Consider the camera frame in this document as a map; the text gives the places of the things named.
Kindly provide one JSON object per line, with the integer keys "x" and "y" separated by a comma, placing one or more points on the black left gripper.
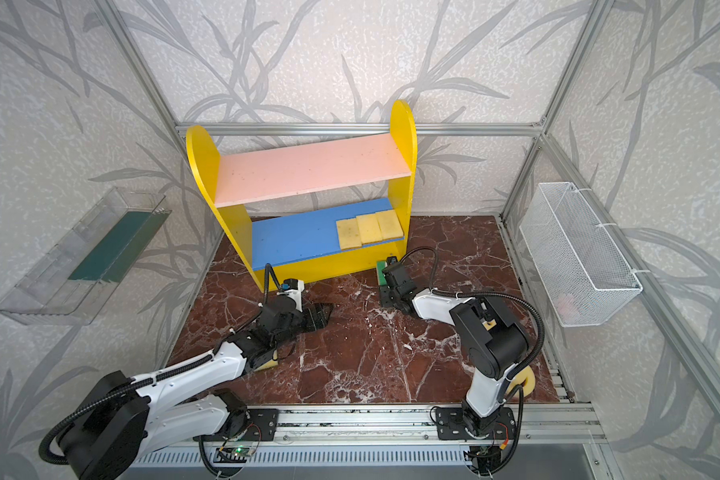
{"x": 303, "y": 315}

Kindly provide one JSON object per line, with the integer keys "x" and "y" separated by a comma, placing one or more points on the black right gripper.
{"x": 393, "y": 285}

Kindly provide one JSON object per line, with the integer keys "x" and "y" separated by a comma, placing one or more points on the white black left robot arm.
{"x": 124, "y": 418}

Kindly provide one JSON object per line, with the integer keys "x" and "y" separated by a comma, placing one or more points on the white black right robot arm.
{"x": 494, "y": 340}

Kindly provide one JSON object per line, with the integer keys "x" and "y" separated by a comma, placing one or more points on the yellow pink blue wooden shelf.
{"x": 305, "y": 245}

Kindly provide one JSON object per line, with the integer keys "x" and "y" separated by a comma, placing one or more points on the yellow smiley face sponge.
{"x": 525, "y": 378}

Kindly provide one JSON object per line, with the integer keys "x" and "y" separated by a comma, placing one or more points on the green scouring pad in bin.
{"x": 110, "y": 260}

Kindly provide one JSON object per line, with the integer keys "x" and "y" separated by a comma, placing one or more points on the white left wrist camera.
{"x": 293, "y": 289}

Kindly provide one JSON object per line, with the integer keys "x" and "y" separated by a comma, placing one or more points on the white wire mesh basket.
{"x": 585, "y": 275}

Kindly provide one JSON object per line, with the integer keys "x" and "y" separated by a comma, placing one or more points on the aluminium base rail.
{"x": 389, "y": 435}

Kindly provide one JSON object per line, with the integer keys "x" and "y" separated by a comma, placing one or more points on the aluminium frame profiles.
{"x": 696, "y": 359}

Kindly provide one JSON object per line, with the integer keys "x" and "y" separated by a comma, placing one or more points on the clear plastic wall bin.
{"x": 72, "y": 282}

